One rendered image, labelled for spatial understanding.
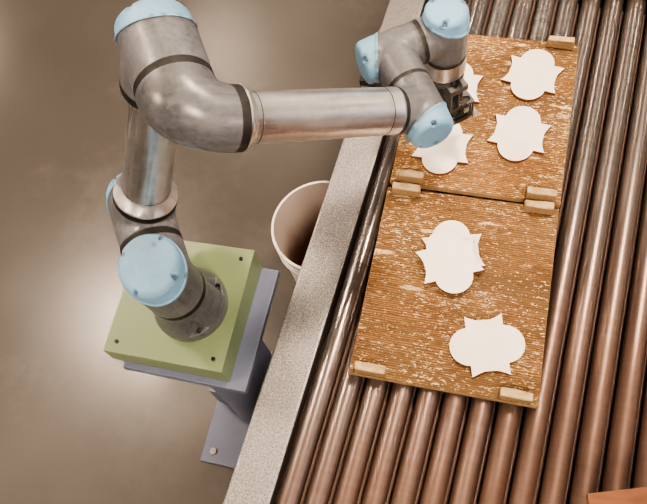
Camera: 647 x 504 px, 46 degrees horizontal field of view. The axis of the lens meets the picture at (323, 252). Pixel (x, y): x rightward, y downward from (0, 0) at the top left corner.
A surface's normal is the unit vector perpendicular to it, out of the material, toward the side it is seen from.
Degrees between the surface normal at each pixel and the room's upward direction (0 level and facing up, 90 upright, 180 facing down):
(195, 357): 5
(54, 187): 0
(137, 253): 9
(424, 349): 0
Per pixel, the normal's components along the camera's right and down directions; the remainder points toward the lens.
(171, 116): -0.21, 0.47
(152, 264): -0.14, -0.27
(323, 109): 0.45, -0.08
